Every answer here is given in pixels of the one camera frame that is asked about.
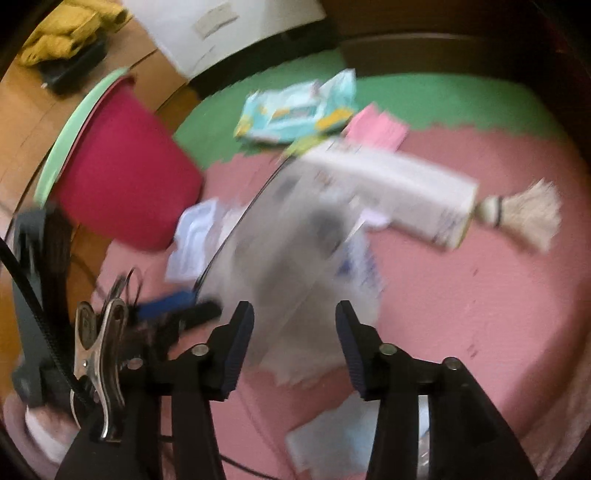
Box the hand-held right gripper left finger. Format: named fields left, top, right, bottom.
left=55, top=300, right=256, bottom=480

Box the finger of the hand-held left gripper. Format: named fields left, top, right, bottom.
left=134, top=288, right=223, bottom=330

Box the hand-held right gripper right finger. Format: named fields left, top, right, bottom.
left=335, top=299, right=539, bottom=480

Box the clear plastic bag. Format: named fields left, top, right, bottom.
left=194, top=166, right=384, bottom=384

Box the red bucket with green rim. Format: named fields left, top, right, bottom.
left=34, top=67, right=206, bottom=252

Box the white feather shuttlecock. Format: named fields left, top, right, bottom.
left=473, top=180, right=561, bottom=252

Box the light blue wet wipes pack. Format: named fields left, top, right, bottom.
left=233, top=69, right=358, bottom=144

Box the metal spring clip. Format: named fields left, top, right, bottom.
left=69, top=298, right=130, bottom=439

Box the pink foam mat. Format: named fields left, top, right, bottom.
left=60, top=124, right=591, bottom=480

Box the white and green carton box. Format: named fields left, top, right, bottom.
left=295, top=138, right=479, bottom=250

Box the pink paper packet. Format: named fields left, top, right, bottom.
left=344, top=104, right=409, bottom=151

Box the black bag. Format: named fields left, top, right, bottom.
left=39, top=39, right=109, bottom=95

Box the yellow plush toy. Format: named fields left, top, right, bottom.
left=18, top=0, right=127, bottom=65

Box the green foam mat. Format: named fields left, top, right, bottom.
left=173, top=46, right=573, bottom=171

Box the dark wooden drawer cabinet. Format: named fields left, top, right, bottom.
left=318, top=0, right=591, bottom=79

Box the black cable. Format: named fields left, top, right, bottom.
left=0, top=240, right=93, bottom=407

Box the white wall socket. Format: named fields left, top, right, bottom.
left=191, top=4, right=238, bottom=38

